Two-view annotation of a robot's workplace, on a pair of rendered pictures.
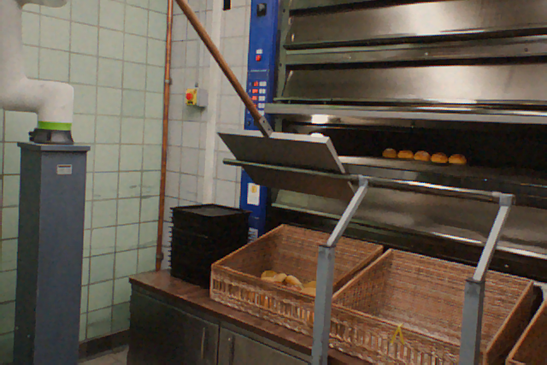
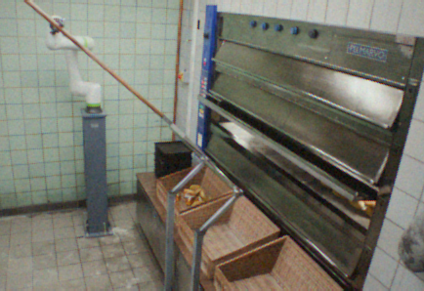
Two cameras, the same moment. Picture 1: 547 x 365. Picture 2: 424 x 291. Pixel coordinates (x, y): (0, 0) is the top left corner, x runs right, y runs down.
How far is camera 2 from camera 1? 155 cm
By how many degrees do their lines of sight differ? 29
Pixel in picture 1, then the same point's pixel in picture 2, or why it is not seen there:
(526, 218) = (286, 196)
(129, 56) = (153, 52)
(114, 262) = (147, 158)
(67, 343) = (102, 198)
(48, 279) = (90, 172)
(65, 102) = (95, 94)
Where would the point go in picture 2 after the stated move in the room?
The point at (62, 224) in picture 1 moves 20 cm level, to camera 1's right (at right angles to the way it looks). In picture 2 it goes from (95, 148) to (112, 154)
